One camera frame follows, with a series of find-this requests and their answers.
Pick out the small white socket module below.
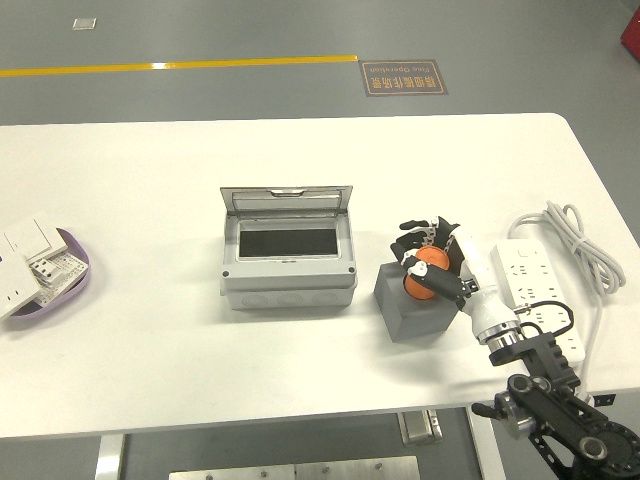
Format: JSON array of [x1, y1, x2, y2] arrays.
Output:
[[28, 255, 57, 287]]

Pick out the orange cylinder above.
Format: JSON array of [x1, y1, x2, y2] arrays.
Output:
[[403, 244, 452, 301]]

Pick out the purple plastic tray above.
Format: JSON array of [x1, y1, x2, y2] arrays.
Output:
[[2, 227, 93, 331]]

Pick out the steel base plate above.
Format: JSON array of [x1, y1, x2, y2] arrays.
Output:
[[168, 462, 297, 480]]

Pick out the white rocker switch plate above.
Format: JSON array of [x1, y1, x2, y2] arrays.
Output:
[[2, 211, 69, 262]]

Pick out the grey metal table bracket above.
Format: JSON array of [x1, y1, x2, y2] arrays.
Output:
[[398, 408, 444, 446]]

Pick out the red object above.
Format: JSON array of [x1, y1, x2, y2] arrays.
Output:
[[618, 9, 640, 51]]

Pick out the white perforated panel frame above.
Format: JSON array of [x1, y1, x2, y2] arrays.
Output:
[[37, 252, 90, 307]]

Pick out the white power strip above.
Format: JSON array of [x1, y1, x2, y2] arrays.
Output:
[[488, 238, 586, 366]]

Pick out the grey cube with round hole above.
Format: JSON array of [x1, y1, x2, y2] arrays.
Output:
[[373, 259, 464, 344]]

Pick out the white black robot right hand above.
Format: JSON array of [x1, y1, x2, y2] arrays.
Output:
[[391, 215, 522, 344]]

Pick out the white power cord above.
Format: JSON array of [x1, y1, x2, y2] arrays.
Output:
[[507, 200, 628, 401]]

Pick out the white table leg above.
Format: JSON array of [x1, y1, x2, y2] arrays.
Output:
[[467, 403, 506, 480], [94, 433, 125, 480]]

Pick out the grey electrical box with lid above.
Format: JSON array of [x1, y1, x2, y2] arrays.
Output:
[[219, 184, 357, 312]]

